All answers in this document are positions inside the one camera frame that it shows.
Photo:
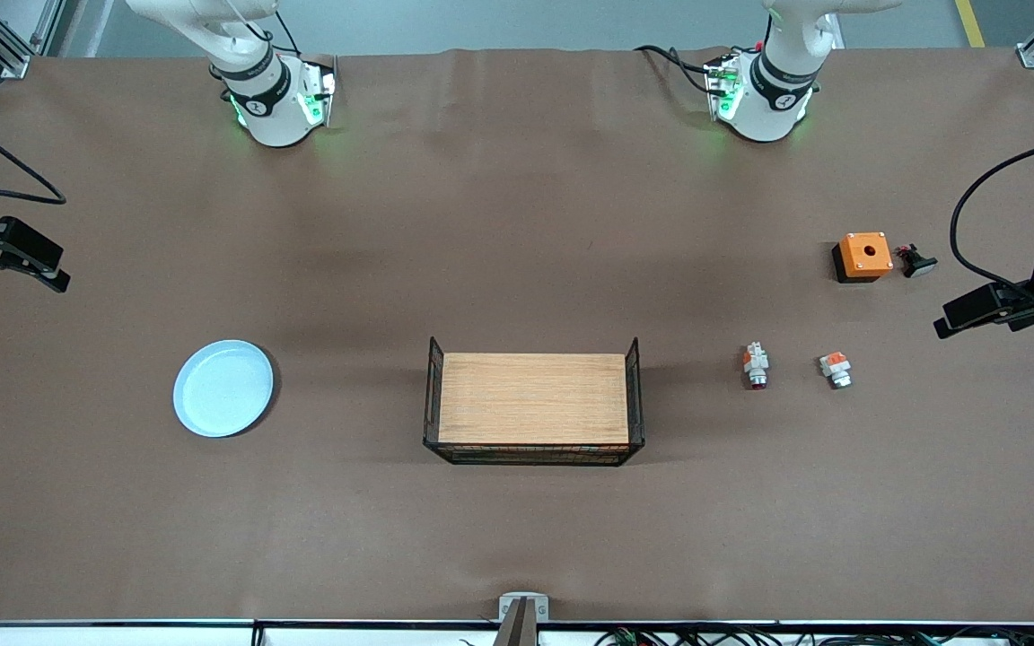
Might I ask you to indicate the red push button module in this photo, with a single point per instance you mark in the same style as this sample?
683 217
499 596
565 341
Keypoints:
756 364

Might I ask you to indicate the light blue round plate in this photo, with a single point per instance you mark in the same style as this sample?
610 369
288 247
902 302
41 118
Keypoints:
223 388

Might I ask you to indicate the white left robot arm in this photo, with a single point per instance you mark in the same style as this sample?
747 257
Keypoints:
764 103

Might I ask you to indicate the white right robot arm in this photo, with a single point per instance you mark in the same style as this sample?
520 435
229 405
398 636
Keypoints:
270 108

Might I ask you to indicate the black mushroom push button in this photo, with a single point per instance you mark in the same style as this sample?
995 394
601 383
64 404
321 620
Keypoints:
917 263

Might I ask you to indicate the white orange push button module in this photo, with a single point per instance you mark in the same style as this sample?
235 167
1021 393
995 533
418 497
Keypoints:
836 369

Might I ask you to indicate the brown table mat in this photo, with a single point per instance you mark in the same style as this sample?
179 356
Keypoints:
212 520

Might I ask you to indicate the orange button enclosure box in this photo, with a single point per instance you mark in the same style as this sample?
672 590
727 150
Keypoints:
865 255

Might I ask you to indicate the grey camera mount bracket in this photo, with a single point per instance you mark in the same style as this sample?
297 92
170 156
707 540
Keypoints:
523 612

